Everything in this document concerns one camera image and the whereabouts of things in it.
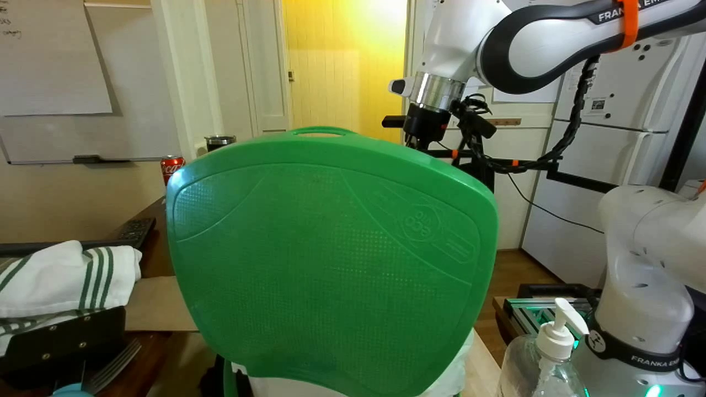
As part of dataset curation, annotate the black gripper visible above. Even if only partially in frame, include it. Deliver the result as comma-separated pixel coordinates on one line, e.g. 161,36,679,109
401,104,453,155

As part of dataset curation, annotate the large green plastic bin lid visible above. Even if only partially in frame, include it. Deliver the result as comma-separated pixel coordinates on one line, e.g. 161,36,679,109
163,123,501,397

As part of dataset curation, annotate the clear pump sanitizer bottle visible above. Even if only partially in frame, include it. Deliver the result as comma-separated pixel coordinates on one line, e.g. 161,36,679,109
496,295,592,397

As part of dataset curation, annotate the white refrigerator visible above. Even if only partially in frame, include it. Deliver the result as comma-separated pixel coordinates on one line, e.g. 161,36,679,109
518,31,706,291

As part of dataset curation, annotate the white door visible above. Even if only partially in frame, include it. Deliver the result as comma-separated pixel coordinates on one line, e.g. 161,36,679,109
235,0,294,138

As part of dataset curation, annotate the dark cup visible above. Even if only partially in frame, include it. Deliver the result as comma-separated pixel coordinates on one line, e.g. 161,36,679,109
204,135,239,155

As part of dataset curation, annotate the red soda can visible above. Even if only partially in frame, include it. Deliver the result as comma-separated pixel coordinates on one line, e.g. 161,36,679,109
159,155,187,186

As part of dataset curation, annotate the large blank whiteboard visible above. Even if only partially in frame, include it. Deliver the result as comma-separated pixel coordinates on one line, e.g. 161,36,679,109
0,3,183,168

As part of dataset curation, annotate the flat black tray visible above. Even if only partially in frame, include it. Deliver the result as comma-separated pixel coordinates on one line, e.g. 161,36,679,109
0,214,159,259

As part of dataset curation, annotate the black whiteboard eraser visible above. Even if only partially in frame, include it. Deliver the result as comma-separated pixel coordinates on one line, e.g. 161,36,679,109
71,155,134,165

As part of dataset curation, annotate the small blank whiteboard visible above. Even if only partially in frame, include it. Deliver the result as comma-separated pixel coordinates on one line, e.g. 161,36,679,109
0,0,114,119

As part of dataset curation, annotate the white green striped towel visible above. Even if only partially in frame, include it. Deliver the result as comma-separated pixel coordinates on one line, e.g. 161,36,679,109
0,238,146,340

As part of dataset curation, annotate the black box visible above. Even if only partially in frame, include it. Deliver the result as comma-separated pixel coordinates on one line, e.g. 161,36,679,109
0,306,129,387

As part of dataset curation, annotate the thin black wire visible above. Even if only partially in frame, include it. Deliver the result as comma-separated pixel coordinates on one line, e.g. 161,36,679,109
505,172,601,238

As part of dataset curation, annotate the black corrugated cable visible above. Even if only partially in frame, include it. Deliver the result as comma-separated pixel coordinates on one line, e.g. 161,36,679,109
453,54,601,176

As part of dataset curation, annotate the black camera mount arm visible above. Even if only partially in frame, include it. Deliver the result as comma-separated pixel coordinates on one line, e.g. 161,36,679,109
428,146,617,197

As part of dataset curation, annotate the orange cable strap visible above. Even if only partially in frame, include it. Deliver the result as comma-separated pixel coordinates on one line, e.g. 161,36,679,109
621,0,643,50

